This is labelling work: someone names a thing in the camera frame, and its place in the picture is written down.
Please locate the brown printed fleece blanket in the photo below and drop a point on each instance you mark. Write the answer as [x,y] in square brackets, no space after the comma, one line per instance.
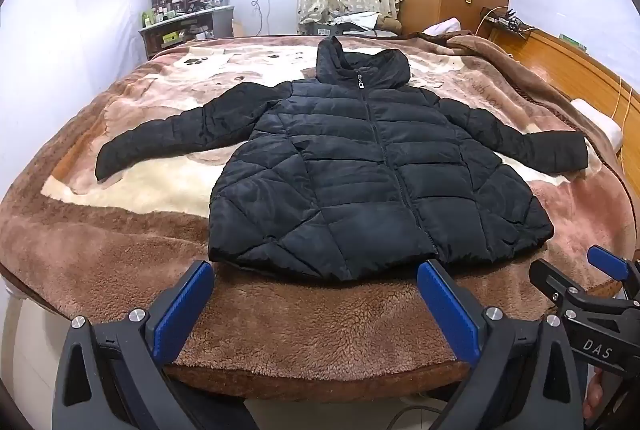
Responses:
[150,220]

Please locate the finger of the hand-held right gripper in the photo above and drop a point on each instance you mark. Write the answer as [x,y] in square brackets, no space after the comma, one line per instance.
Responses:
[607,262]
[547,282]

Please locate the green packet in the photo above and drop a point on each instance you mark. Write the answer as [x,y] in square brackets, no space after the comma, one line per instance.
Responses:
[574,41]

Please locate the small cardboard box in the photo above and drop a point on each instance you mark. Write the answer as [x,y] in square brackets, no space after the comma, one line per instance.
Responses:
[237,28]

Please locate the pile of white cloth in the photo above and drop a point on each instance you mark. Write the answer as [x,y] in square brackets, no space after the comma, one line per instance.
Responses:
[357,20]

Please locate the white bed pillow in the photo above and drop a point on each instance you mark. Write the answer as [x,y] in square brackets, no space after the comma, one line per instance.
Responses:
[600,124]

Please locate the cluttered grey desk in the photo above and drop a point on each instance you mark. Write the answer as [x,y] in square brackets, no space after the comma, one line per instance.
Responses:
[190,22]

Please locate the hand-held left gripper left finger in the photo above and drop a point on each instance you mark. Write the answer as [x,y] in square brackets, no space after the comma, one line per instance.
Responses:
[182,310]

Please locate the power strip with plugs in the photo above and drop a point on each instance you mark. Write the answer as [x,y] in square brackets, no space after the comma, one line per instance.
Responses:
[510,23]

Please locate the wooden headboard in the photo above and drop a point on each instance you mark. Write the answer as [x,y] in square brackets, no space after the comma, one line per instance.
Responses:
[575,64]

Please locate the person's right hand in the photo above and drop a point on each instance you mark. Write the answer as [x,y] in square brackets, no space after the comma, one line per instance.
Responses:
[595,397]

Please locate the black puffer jacket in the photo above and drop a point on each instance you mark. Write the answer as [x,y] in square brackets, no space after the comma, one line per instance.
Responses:
[350,159]

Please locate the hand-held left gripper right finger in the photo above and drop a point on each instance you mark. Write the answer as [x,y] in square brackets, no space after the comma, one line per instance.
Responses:
[447,310]

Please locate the plain brown blanket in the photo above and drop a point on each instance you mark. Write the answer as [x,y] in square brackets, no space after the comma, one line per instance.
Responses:
[500,52]

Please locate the brown teddy bear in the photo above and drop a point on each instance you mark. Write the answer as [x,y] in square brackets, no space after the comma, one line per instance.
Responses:
[390,23]

